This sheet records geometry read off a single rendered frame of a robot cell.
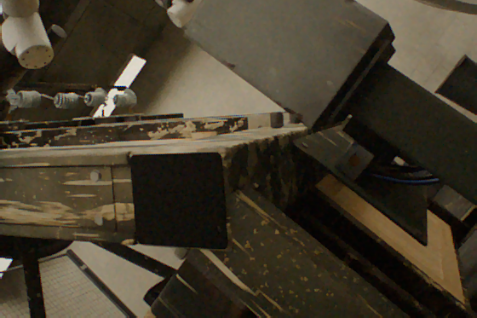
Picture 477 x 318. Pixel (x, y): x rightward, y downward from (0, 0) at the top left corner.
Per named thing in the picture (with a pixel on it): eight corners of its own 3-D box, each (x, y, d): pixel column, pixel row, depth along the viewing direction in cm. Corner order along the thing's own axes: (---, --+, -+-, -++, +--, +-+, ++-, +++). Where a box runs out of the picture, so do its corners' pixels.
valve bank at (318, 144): (497, 167, 59) (347, 63, 66) (425, 248, 63) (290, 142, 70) (465, 137, 104) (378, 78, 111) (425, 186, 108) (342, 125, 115)
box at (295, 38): (399, 26, 40) (239, -72, 45) (318, 136, 43) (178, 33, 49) (404, 42, 50) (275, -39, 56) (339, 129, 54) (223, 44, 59)
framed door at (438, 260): (460, 310, 129) (465, 305, 129) (307, 189, 146) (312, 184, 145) (446, 229, 211) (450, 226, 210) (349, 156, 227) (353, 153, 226)
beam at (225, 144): (232, 254, 48) (224, 147, 47) (134, 247, 53) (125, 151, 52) (387, 128, 247) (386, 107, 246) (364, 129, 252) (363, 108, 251)
